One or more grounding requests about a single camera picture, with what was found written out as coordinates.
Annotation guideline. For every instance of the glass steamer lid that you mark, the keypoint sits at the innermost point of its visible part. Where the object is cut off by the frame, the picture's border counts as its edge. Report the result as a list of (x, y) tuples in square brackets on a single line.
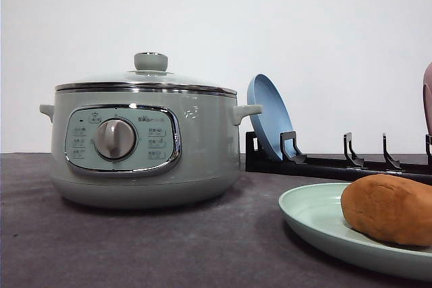
[(147, 78)]

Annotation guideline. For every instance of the green plate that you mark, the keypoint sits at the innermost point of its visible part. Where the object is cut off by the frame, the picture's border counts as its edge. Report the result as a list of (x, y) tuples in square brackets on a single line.
[(316, 211)]

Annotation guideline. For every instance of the brown potato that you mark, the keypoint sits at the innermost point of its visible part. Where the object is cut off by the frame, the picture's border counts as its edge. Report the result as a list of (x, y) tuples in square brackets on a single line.
[(395, 208)]

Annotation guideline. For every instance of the blue plate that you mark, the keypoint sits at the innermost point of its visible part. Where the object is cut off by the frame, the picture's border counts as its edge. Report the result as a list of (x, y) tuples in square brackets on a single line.
[(275, 118)]

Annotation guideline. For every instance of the green electric steamer pot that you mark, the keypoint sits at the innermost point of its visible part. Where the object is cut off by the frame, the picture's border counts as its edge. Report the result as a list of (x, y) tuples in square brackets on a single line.
[(145, 144)]

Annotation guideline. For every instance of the pink plate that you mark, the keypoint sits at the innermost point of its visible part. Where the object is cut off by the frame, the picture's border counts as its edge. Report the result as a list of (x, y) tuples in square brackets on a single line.
[(427, 99)]

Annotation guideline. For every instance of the black dish rack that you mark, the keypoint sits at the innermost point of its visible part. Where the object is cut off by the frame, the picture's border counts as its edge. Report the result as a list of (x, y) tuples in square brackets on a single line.
[(351, 166)]

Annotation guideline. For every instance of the grey table mat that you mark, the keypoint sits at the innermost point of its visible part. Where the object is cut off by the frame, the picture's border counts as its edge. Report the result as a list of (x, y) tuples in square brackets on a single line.
[(239, 241)]

